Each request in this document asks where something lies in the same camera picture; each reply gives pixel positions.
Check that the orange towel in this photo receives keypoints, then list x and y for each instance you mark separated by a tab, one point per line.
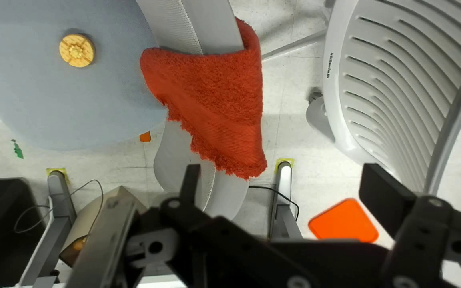
215	106

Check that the orange flat object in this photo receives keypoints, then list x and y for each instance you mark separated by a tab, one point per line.
343	221

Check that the grey mesh office chair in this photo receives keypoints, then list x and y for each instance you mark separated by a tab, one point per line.
55	101

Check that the white slatted chair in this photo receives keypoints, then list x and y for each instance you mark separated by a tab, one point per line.
400	80

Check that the silver table leg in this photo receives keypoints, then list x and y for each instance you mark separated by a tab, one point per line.
284	197
55	213

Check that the yellow round disc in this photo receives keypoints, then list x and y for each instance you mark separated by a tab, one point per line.
77	50

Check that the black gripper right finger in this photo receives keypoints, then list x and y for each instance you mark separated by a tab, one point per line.
432	240

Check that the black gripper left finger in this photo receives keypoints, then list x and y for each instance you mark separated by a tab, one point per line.
215	250

